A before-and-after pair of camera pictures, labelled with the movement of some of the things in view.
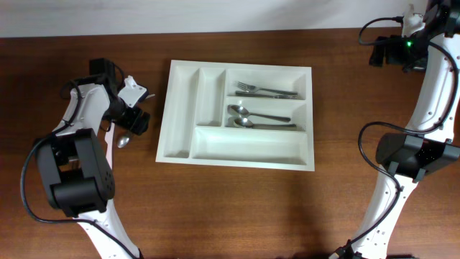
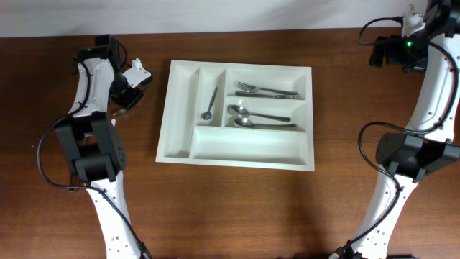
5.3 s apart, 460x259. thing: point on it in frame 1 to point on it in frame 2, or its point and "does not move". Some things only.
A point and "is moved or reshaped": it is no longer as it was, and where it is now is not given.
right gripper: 394,43 does not move
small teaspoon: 150,96 is moved or reshaped
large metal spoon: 241,111 does not move
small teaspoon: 123,142 to 207,114
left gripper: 129,123 to 129,101
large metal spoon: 245,123 does not move
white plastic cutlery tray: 240,115 does not move
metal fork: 251,88 does not move
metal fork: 264,95 does not move
